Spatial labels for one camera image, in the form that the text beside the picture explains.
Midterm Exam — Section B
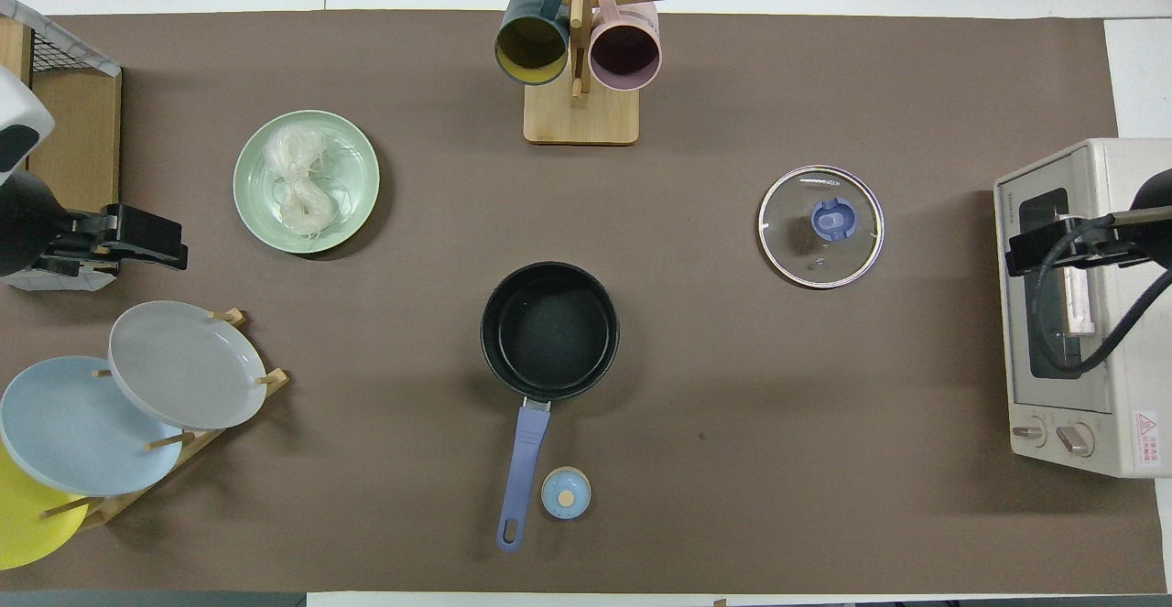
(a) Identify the black pot purple handle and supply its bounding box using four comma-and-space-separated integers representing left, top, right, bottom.
480, 262, 621, 553

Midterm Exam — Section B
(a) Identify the wooden plate rack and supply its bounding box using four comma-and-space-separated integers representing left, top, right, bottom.
41, 308, 290, 530

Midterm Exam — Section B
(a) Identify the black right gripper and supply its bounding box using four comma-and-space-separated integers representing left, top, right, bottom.
1005, 211, 1147, 276

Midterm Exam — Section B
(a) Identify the wooden mug tree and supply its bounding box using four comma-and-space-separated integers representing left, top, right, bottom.
492, 0, 670, 146

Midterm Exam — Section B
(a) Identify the pink mug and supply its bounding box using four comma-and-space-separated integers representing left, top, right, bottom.
589, 0, 662, 92

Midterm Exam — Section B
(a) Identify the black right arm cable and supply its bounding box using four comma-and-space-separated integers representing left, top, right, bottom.
1030, 218, 1172, 377

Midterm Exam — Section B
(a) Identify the dark teal mug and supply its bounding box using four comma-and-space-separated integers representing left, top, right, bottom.
494, 0, 571, 86

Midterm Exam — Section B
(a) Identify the pale green plate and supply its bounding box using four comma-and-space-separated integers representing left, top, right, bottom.
233, 110, 381, 254

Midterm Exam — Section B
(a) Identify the blue kitchen timer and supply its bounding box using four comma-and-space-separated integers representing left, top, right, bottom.
540, 466, 591, 520

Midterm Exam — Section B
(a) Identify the white vermicelli bundle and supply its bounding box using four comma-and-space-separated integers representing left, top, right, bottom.
264, 124, 353, 234

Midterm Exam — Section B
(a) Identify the grey plate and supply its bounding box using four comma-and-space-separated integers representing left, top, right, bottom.
108, 301, 268, 431

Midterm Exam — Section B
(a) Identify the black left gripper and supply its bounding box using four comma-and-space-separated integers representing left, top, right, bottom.
37, 204, 189, 276

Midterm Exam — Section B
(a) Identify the beige toaster oven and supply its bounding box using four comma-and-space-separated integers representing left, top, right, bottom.
994, 138, 1172, 479

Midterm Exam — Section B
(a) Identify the wooden shelf black wire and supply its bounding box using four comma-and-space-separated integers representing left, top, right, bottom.
0, 16, 123, 214

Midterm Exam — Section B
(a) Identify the yellow plate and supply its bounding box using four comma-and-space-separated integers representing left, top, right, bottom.
0, 442, 90, 571

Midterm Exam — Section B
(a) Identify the brown table mat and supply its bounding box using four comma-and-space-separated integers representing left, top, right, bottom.
0, 10, 1168, 594

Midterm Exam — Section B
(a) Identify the light blue plate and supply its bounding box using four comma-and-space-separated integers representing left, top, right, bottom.
0, 356, 184, 496

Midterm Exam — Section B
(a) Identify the glass lid blue knob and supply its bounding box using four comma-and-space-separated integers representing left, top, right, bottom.
757, 165, 885, 289

